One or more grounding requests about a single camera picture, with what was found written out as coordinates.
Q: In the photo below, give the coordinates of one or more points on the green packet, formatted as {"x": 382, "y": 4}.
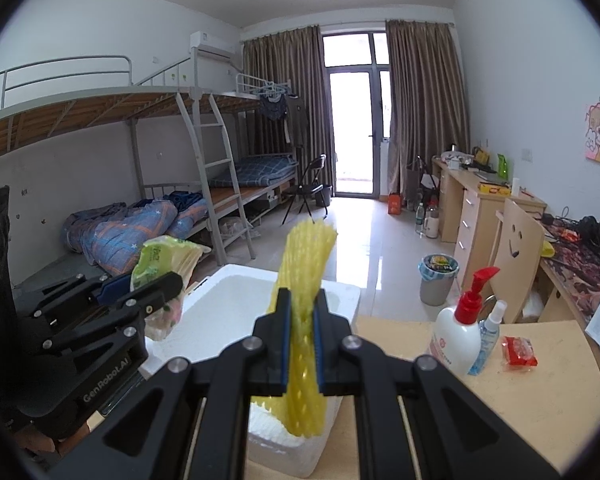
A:
{"x": 502, "y": 165}

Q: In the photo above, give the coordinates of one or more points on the yellow foam fruit net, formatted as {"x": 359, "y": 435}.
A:
{"x": 305, "y": 270}

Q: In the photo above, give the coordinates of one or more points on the brown curtain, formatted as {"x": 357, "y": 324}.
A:
{"x": 290, "y": 65}
{"x": 425, "y": 100}

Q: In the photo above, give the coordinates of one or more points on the wooden desk with drawers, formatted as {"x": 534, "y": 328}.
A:
{"x": 472, "y": 220}

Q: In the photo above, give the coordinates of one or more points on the printed desk mat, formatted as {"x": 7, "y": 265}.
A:
{"x": 575, "y": 265}

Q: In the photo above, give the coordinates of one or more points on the person's left hand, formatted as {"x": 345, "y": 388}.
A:
{"x": 45, "y": 444}

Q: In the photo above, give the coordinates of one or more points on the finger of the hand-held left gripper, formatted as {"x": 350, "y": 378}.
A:
{"x": 155, "y": 287}
{"x": 116, "y": 290}

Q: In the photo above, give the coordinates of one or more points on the yellow box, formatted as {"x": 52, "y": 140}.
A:
{"x": 495, "y": 189}

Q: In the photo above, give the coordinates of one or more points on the black folding chair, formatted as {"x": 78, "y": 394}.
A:
{"x": 310, "y": 180}

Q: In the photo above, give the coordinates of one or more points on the white wall switch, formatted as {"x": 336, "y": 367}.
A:
{"x": 528, "y": 155}

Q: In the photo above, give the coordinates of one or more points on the white air conditioner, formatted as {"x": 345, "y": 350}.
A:
{"x": 211, "y": 44}

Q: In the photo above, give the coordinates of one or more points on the blue star print quilt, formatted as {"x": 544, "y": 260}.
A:
{"x": 115, "y": 235}

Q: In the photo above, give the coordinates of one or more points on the white foam box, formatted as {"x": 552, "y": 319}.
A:
{"x": 230, "y": 305}

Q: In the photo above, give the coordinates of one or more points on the green plastic bag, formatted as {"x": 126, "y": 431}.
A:
{"x": 155, "y": 259}

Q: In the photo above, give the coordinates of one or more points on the grey metal bunk bed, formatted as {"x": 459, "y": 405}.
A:
{"x": 260, "y": 97}
{"x": 80, "y": 110}

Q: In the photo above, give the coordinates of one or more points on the wooden desk with printed mat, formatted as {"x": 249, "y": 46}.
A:
{"x": 565, "y": 300}

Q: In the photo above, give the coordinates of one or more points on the black headphones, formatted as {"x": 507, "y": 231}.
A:
{"x": 595, "y": 235}

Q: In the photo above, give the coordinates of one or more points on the dark hanging clothes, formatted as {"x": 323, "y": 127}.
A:
{"x": 285, "y": 112}

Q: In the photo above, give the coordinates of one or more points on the glass balcony door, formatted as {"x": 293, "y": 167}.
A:
{"x": 352, "y": 125}

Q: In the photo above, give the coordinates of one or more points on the grey trash bin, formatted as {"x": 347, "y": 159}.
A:
{"x": 437, "y": 287}

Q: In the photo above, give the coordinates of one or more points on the white plastic jug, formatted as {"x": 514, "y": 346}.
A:
{"x": 431, "y": 222}

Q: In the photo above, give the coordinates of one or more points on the black bucket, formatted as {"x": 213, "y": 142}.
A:
{"x": 324, "y": 196}

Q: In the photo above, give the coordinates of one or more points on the white red pump bottle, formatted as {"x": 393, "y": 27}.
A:
{"x": 450, "y": 340}

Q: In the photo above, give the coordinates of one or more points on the red snack packet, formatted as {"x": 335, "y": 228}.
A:
{"x": 520, "y": 352}

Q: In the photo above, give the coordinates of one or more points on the blue checked mattress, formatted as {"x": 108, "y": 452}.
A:
{"x": 260, "y": 170}

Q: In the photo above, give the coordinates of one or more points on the small clear blue spray bottle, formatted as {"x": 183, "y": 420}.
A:
{"x": 487, "y": 340}

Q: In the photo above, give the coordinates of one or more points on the black trolley bag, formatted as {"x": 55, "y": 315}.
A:
{"x": 420, "y": 177}

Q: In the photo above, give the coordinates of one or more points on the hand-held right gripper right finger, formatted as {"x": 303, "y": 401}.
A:
{"x": 319, "y": 347}

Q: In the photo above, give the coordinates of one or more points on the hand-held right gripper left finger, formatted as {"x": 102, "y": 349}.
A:
{"x": 283, "y": 345}

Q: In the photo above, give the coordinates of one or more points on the wooden chair with smiley cutout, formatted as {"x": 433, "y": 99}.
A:
{"x": 517, "y": 245}

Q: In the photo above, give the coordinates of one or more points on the grey metal bed ladder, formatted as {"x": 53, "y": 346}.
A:
{"x": 215, "y": 160}

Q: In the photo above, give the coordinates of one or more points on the orange bag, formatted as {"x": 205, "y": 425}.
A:
{"x": 395, "y": 204}

